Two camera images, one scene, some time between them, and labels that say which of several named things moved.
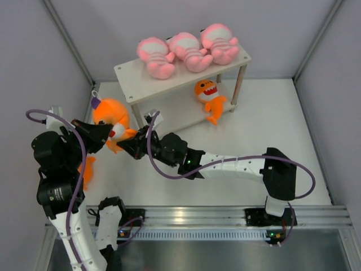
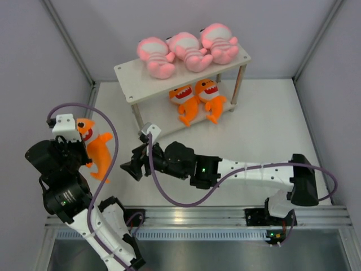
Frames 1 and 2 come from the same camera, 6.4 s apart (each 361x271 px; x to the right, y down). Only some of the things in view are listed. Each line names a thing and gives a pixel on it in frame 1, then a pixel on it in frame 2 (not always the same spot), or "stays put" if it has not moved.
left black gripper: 96,134 -> 62,143
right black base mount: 260,217 stays put
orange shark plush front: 207,91 stays put
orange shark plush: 114,113 -> 184,95
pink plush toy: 217,38 stays put
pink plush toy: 185,47 stays put
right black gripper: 136,147 -> 135,166
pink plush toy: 154,51 stays put
